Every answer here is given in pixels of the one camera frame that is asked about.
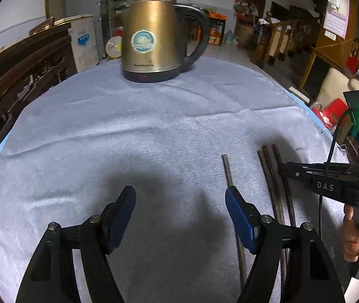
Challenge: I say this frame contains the orange boxes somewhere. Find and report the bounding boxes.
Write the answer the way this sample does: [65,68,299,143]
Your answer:
[209,12,227,46]

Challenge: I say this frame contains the grey table cloth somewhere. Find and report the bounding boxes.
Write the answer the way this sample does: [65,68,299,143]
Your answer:
[0,57,347,302]

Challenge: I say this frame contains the gold electric kettle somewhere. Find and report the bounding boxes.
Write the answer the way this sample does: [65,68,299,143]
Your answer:
[121,0,210,83]

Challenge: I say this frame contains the person's right hand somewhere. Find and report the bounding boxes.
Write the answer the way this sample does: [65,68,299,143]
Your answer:
[342,205,359,262]

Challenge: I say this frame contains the wall calendar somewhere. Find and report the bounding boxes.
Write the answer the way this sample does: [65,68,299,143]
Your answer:
[323,0,350,39]

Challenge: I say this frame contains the small white fan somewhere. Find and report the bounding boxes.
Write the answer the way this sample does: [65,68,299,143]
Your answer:
[106,36,122,59]

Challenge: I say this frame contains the red plastic stool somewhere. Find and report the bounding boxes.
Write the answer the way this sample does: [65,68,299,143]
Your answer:
[311,98,348,130]

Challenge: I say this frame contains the black cable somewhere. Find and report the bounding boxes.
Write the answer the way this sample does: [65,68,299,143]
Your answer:
[318,108,354,237]

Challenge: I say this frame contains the wooden stair railing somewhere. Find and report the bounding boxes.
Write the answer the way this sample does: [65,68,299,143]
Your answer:
[260,19,319,65]

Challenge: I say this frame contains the cream armchair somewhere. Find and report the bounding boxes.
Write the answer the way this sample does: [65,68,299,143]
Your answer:
[316,68,359,108]

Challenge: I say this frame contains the white chest freezer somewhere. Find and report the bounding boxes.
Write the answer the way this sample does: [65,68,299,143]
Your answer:
[54,14,99,72]

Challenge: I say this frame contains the dark carved wooden table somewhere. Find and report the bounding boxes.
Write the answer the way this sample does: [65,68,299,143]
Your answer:
[0,24,77,142]

